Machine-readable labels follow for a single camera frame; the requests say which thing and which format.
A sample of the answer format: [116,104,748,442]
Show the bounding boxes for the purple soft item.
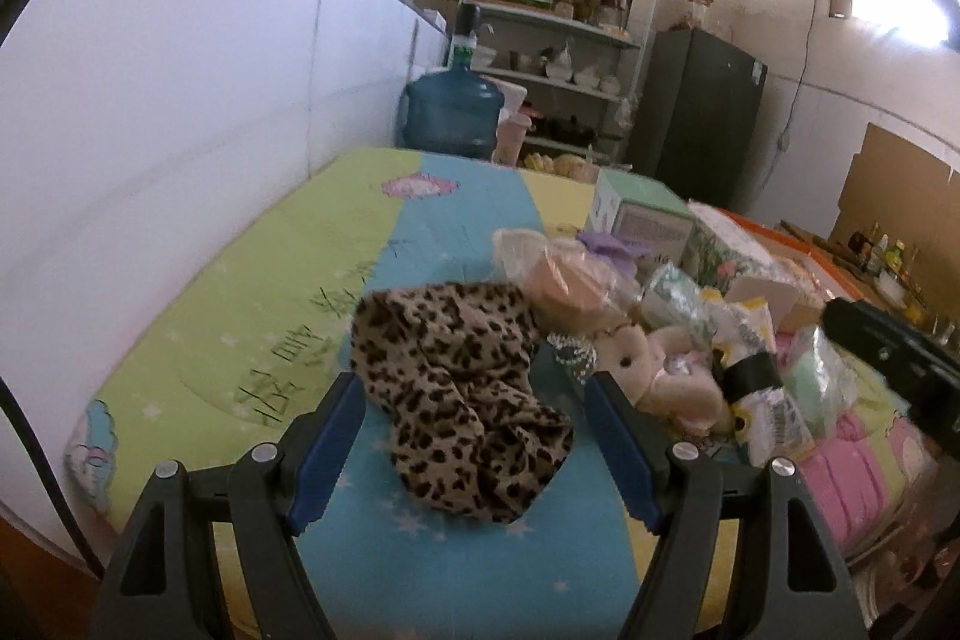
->
[574,227,653,274]

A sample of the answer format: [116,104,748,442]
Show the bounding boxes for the yellow and white printed packet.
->
[712,299,815,465]

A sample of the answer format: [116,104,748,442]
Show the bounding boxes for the black pots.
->
[536,115,601,142]

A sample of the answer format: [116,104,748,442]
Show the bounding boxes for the white and green box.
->
[589,169,695,270]

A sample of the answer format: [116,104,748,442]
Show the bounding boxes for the group of condiment bottles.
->
[855,224,931,311]

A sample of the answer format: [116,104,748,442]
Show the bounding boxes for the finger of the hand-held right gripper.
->
[716,351,782,402]

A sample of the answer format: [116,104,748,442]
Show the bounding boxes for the brown cardboard sheet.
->
[829,122,960,304]

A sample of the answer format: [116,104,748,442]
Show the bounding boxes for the orange cardboard tray box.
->
[720,206,856,311]

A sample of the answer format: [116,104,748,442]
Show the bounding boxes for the black water pump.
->
[448,4,496,71]

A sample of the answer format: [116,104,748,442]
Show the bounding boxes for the pink plush toy with tiara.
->
[546,321,740,438]

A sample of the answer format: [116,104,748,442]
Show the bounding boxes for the white patterned diaper packet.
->
[641,265,713,341]

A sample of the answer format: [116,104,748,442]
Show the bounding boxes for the pink plastic basket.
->
[491,111,533,169]

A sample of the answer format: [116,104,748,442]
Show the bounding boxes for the dark grey fridge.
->
[626,29,767,210]

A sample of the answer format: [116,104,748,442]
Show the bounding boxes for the leopard print cloth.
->
[351,281,575,525]

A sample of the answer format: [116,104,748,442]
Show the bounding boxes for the wall cable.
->
[780,0,820,154]

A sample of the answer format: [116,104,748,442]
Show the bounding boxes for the floral tissue box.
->
[686,201,781,296]

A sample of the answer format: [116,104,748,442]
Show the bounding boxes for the white metal shelf rack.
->
[457,0,661,169]

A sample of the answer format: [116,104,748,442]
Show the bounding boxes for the plastic bag of food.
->
[525,149,601,184]

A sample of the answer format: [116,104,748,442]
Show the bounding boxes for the row of white bowls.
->
[472,44,623,94]

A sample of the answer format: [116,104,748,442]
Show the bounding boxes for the green packet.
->
[776,325,860,438]

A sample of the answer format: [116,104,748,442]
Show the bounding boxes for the wooden side table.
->
[780,218,960,341]

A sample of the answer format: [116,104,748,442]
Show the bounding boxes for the colourful printed bed sheet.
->
[64,145,946,640]

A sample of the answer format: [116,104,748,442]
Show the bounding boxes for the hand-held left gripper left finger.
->
[88,372,368,640]

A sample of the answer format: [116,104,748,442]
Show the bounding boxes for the peach item in plastic bag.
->
[491,229,646,330]

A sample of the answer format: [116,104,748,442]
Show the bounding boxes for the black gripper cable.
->
[0,377,106,581]

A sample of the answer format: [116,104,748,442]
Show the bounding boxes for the blue water jug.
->
[401,70,505,161]

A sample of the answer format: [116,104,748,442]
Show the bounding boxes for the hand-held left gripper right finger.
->
[583,370,871,640]

